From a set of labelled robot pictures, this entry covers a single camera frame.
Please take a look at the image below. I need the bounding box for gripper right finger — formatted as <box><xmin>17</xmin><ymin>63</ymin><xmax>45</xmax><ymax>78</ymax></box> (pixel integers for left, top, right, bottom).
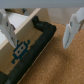
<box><xmin>62</xmin><ymin>7</ymin><xmax>84</xmax><ymax>50</ymax></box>

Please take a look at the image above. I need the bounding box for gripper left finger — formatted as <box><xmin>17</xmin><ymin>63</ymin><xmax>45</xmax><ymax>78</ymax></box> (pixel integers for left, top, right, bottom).
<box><xmin>0</xmin><ymin>8</ymin><xmax>18</xmax><ymax>49</ymax></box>

